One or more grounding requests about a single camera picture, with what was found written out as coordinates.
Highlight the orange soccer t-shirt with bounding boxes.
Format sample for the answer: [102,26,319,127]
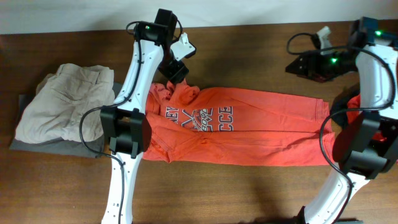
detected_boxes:
[144,82,335,166]

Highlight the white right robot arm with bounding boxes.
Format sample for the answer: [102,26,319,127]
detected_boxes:
[285,17,397,223]

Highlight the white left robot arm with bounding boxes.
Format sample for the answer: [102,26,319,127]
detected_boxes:
[100,9,196,223]

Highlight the red patterned garment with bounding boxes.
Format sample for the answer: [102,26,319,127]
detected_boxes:
[345,94,386,142]

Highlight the beige folded shorts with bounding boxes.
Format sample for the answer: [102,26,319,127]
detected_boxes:
[15,63,115,144]

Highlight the grey folded garment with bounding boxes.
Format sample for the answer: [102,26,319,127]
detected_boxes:
[9,82,122,158]

